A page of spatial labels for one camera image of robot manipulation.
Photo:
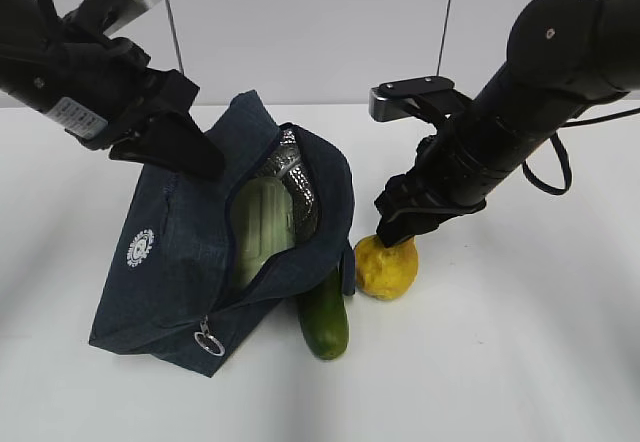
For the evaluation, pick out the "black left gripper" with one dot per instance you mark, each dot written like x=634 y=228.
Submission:
x=106 y=94

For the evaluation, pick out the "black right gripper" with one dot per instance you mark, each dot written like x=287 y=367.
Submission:
x=449 y=179

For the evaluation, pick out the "yellow pear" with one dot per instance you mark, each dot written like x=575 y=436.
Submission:
x=385 y=273

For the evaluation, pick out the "dark navy lunch bag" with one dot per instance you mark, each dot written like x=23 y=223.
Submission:
x=168 y=290

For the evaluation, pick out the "green cucumber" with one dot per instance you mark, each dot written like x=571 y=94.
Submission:
x=323 y=319

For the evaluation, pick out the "green lid glass lunchbox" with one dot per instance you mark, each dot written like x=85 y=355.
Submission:
x=262 y=223

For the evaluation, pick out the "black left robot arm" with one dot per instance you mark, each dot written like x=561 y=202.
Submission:
x=31 y=30

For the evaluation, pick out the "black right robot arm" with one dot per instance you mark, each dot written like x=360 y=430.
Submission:
x=563 y=57

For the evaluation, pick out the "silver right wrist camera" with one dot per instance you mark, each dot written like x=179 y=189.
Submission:
x=431 y=99

